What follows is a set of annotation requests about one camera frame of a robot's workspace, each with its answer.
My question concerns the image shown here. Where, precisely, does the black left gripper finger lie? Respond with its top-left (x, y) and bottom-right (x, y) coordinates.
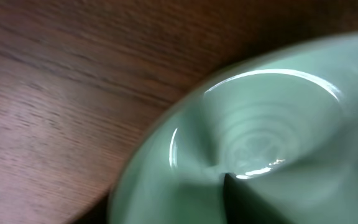
top-left (223, 173), bottom-right (292, 224)

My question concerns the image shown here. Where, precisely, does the mint green bowl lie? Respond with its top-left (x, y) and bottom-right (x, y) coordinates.
top-left (108, 33), bottom-right (358, 223)

